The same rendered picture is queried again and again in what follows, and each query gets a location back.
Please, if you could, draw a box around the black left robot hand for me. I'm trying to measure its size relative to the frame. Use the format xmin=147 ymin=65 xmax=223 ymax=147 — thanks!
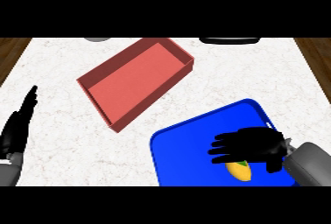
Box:
xmin=0 ymin=85 xmax=38 ymax=157

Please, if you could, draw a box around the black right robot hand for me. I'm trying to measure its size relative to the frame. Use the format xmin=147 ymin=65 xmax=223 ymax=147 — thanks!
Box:
xmin=206 ymin=126 xmax=288 ymax=174

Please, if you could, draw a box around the yellow lemon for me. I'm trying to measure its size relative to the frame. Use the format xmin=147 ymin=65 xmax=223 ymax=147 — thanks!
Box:
xmin=224 ymin=160 xmax=252 ymax=182

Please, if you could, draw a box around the blue tray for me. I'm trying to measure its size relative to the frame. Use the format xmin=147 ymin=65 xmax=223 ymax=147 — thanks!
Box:
xmin=149 ymin=98 xmax=301 ymax=187

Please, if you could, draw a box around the red open box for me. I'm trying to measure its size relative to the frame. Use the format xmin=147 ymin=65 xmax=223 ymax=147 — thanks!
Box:
xmin=75 ymin=38 xmax=195 ymax=134

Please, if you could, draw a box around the grey round object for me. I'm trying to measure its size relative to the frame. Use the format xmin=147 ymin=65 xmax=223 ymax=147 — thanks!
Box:
xmin=82 ymin=37 xmax=112 ymax=43

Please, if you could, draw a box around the black flat appliance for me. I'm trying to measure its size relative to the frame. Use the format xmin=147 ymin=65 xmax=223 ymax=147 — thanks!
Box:
xmin=198 ymin=37 xmax=263 ymax=46

